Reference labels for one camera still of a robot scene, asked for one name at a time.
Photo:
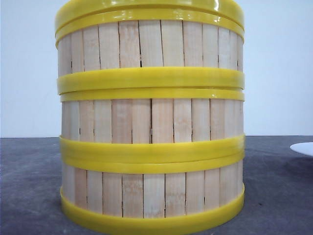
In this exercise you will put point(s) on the bamboo steamer basket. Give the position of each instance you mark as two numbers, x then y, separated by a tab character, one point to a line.
154	134
161	204

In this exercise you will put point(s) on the yellow woven bamboo steamer lid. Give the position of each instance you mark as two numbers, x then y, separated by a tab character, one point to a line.
75	9

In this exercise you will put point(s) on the bamboo steamer basket single bun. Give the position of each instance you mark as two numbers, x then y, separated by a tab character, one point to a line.
149	53

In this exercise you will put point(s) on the white plate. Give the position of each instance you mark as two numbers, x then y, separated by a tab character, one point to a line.
305	148

